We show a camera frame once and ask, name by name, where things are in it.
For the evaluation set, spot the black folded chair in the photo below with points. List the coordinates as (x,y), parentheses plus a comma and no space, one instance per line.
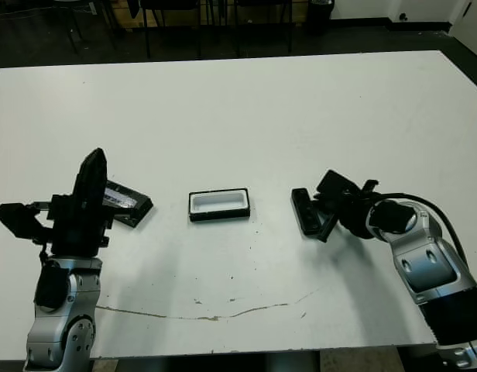
(134,7)

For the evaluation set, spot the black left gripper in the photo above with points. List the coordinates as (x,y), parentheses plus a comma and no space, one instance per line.
(77,236)

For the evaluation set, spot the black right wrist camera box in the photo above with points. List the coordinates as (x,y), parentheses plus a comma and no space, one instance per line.
(333,182)

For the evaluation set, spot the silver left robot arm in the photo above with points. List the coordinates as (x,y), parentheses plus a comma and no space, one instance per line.
(83,286)

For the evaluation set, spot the black camera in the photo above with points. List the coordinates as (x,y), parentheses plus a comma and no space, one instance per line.
(306,217)

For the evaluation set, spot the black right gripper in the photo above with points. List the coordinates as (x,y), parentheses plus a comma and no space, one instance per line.
(354,211)

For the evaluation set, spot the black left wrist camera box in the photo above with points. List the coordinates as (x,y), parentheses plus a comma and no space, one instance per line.
(14,221)

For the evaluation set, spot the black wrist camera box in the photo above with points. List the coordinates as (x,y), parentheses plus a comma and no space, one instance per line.
(14,221)
(333,182)

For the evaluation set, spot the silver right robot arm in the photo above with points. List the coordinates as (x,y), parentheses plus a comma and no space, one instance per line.
(428,263)

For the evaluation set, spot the black waste bin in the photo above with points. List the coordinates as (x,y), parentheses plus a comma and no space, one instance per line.
(320,17)

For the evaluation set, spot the black box lid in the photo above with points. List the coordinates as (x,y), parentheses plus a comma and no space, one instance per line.
(139,215)

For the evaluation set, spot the black box base white insert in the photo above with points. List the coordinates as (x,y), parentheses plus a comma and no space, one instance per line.
(219,204)

